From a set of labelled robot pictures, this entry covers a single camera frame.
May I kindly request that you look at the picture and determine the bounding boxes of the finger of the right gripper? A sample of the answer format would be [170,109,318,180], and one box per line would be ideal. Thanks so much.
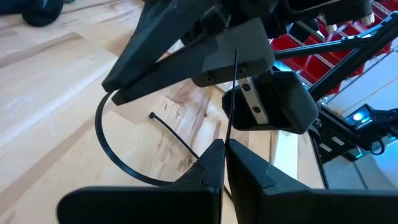
[101,0,200,93]
[111,17,318,135]

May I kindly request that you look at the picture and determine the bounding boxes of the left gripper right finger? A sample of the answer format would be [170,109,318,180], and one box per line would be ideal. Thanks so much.
[226,139,398,224]

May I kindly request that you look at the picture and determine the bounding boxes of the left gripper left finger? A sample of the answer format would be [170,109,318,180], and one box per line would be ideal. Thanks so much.
[57,139,226,224]

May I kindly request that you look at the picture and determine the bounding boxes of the red storage bin rack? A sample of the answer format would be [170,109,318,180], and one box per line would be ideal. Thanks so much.
[269,0,393,96]

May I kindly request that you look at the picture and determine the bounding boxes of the black grey work gloves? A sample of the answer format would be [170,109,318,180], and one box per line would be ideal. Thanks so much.
[0,0,71,28]

